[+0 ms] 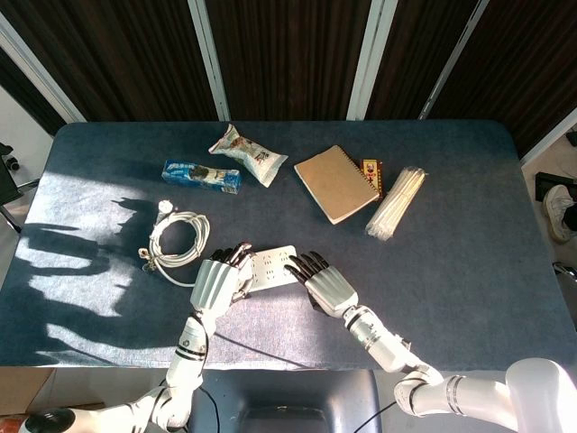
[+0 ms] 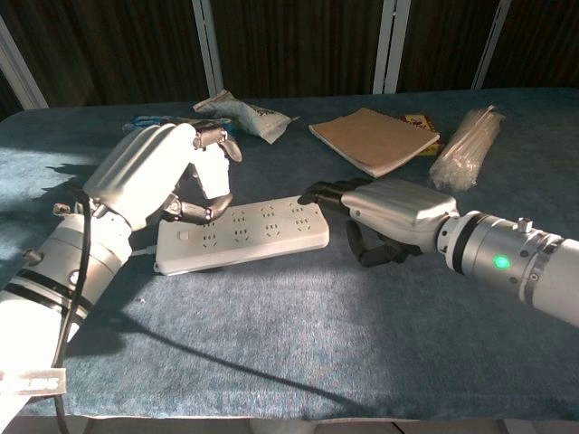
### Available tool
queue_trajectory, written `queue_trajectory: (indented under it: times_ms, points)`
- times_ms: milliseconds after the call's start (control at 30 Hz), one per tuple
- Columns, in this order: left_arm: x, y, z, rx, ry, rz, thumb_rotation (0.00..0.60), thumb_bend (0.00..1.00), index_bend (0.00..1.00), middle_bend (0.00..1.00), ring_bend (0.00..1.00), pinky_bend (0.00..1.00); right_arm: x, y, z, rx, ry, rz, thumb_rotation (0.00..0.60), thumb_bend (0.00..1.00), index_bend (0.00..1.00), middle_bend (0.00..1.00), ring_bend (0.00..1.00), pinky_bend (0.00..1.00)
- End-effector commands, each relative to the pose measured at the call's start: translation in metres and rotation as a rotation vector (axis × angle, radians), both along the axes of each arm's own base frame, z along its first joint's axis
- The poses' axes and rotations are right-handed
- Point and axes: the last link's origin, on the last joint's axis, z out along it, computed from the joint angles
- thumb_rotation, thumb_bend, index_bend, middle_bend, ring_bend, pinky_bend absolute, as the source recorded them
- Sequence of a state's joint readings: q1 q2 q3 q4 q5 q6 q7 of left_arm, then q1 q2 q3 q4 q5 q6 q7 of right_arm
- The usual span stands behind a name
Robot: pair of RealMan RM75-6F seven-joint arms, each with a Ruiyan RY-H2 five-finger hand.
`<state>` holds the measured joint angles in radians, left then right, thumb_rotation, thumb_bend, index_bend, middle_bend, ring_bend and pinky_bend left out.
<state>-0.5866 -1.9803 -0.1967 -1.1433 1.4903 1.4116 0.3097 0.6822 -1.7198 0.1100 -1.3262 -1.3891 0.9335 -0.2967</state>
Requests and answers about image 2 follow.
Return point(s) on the white plug adapter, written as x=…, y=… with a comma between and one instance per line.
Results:
x=215, y=176

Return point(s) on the blue tablecloth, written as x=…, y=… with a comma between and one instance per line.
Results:
x=271, y=339

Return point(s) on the yellow and red box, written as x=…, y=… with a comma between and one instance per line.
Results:
x=418, y=121

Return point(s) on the white plastic snack bag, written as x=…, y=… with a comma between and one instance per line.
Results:
x=253, y=117

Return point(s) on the white power strip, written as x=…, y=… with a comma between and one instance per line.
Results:
x=253, y=248

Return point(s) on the clear bag of straws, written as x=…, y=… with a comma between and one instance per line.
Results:
x=461, y=153

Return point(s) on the brown paper notebook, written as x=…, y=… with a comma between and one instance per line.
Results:
x=375, y=140

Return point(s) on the white frame post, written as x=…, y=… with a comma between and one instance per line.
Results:
x=390, y=45
x=20, y=72
x=208, y=50
x=490, y=45

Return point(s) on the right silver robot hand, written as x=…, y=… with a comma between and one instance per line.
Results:
x=398, y=208

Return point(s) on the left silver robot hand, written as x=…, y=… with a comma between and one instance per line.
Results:
x=140, y=172

